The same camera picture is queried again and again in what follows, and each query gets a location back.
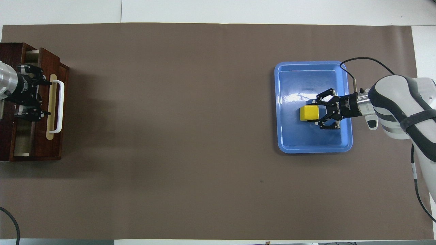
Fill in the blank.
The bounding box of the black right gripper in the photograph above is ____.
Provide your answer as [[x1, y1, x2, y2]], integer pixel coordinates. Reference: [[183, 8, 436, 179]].
[[314, 88, 363, 131]]

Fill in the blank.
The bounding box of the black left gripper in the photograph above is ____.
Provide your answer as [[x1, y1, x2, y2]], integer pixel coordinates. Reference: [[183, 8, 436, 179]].
[[6, 64, 53, 123]]

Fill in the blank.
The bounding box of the yellow cube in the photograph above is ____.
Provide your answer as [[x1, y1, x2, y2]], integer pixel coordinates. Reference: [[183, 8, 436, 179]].
[[299, 105, 320, 122]]

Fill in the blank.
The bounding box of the white drawer handle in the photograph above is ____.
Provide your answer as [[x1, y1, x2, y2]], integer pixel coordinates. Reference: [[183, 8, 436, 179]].
[[49, 79, 65, 134]]

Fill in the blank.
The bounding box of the wooden drawer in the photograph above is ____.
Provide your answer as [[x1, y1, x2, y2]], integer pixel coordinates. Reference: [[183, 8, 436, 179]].
[[14, 48, 69, 160]]

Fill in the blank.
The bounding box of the blue plastic tray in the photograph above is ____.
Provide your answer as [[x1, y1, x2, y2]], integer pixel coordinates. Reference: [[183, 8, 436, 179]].
[[274, 61, 353, 154]]

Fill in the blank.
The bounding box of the dark wooden cabinet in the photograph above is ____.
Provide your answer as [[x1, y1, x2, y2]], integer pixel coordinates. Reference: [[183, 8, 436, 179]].
[[0, 43, 62, 162]]

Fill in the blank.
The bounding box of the brown table mat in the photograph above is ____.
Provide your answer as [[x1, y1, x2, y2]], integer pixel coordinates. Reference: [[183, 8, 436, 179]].
[[0, 22, 427, 240]]

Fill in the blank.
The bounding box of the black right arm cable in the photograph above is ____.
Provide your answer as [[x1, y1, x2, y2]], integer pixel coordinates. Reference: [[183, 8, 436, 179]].
[[339, 56, 436, 224]]

